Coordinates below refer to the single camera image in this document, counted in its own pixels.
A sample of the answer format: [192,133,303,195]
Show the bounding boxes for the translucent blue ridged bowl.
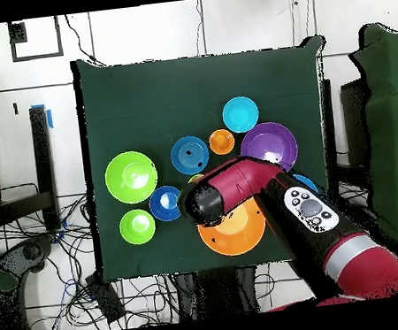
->
[167,133,212,178]

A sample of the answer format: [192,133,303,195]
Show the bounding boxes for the orange cup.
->
[208,127,237,157]

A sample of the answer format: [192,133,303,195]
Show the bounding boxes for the small dark blue bowl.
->
[147,183,187,224]

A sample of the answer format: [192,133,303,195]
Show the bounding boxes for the small light blue bowl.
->
[220,93,263,135]

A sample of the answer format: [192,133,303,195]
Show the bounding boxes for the purple bowl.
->
[236,119,301,178]

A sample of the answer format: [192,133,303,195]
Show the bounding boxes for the large green bowl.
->
[102,148,161,207]

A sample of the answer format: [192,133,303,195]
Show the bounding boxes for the large orange bowl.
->
[194,196,271,261]

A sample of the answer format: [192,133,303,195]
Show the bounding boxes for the dark green tablecloth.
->
[71,31,349,284]

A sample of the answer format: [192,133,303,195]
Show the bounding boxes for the small green bowl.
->
[117,207,158,248]

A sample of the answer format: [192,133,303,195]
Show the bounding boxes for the large blue bowl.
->
[291,170,322,199]

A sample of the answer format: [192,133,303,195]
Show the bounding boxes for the black metal stand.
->
[0,105,62,236]

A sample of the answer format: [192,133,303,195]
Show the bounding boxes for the black power strip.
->
[83,269,127,326]

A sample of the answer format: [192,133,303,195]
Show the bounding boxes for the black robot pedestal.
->
[173,262,273,323]

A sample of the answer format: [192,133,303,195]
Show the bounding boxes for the black square floor frame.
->
[7,15,65,63]

